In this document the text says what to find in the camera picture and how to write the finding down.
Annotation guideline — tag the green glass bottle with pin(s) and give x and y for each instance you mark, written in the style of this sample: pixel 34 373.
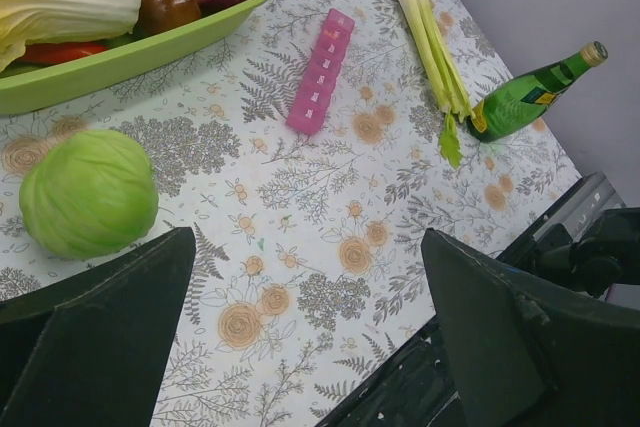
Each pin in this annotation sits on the green glass bottle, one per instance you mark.
pixel 523 99

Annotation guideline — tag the pink weekly pill organizer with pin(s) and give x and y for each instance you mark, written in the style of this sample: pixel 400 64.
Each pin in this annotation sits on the pink weekly pill organizer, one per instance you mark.
pixel 311 103

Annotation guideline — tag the red chili pepper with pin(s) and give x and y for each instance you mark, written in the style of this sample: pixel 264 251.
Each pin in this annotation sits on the red chili pepper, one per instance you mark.
pixel 54 54

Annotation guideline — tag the brown shiitake mushroom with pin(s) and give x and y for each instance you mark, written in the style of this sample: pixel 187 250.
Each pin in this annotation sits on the brown shiitake mushroom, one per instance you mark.
pixel 159 16

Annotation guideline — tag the floral patterned tablecloth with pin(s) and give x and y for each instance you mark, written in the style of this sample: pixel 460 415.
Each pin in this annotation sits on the floral patterned tablecloth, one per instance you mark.
pixel 308 273

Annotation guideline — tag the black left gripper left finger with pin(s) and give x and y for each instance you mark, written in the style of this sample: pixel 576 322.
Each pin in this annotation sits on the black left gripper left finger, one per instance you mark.
pixel 92 350

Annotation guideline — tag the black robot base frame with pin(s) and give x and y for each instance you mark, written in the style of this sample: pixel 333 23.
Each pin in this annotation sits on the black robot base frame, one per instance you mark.
pixel 586 242

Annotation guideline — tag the round green cabbage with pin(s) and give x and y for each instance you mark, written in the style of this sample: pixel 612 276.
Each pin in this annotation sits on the round green cabbage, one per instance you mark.
pixel 91 196

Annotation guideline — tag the celery stalk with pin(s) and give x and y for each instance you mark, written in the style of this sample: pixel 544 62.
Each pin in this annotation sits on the celery stalk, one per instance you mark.
pixel 446 83

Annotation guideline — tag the lime green plastic basket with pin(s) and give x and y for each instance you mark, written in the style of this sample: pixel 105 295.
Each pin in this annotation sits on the lime green plastic basket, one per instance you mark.
pixel 35 90

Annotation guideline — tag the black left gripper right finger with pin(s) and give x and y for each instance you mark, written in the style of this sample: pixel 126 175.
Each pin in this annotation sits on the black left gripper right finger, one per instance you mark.
pixel 526 352

